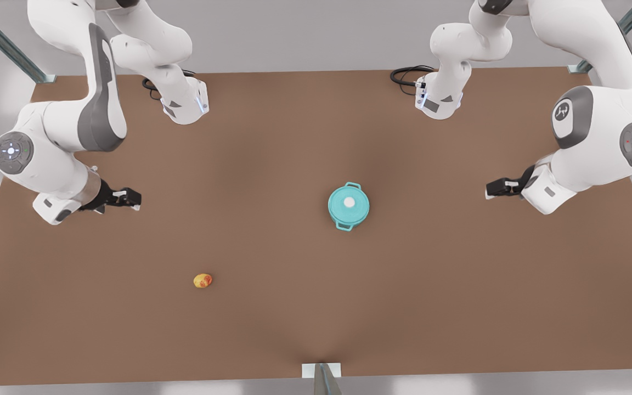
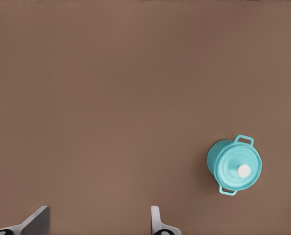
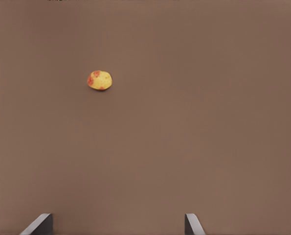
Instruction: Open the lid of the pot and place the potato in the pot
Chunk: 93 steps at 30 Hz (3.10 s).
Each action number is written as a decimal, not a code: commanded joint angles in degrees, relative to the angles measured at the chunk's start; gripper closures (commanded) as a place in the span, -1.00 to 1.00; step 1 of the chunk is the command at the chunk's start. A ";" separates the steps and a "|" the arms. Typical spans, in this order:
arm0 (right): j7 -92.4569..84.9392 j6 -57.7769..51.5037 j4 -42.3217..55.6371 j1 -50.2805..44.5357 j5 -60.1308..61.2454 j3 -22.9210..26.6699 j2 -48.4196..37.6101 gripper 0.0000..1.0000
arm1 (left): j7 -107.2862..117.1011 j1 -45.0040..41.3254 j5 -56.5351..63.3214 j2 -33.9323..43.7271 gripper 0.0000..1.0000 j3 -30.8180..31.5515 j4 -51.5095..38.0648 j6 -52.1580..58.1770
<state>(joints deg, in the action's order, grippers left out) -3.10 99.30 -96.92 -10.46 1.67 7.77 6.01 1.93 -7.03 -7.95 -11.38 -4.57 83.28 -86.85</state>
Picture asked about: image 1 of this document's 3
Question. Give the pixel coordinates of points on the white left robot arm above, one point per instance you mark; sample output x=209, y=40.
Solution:
x=590, y=148

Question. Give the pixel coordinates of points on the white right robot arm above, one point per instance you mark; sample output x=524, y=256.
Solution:
x=58, y=131

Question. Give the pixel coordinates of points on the yellow red potato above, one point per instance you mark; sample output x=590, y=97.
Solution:
x=202, y=281

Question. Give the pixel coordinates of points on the teal pot lid white knob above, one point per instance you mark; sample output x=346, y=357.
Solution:
x=349, y=203

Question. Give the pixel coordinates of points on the teal pot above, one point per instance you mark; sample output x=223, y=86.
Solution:
x=347, y=219

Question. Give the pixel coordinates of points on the silver frame post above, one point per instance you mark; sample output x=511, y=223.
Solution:
x=324, y=378
x=618, y=33
x=3, y=44

